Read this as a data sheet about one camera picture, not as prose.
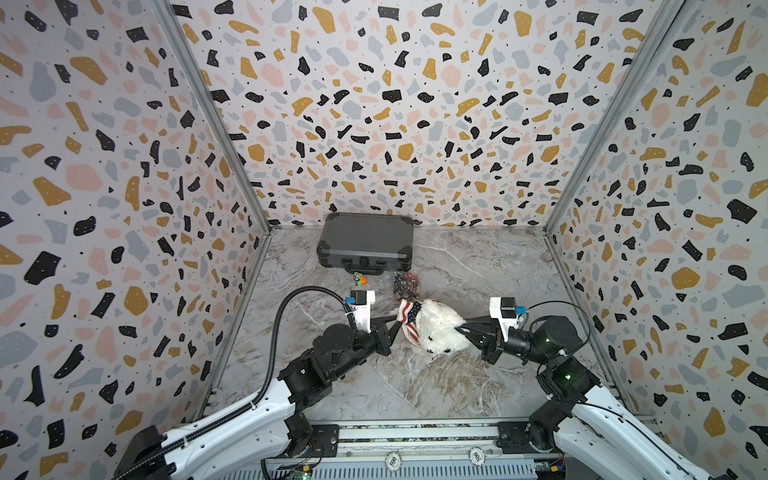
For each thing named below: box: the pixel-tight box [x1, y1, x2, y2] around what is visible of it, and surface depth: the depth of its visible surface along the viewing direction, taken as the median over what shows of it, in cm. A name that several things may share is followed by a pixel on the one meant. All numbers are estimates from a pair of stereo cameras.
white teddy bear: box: [416, 299, 470, 358], surface depth 64 cm
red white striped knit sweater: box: [396, 298, 422, 347], surface depth 70 cm
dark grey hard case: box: [316, 212, 415, 275], surface depth 106 cm
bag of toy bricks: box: [393, 271, 422, 300], surface depth 102 cm
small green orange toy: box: [353, 271, 367, 287], surface depth 105 cm
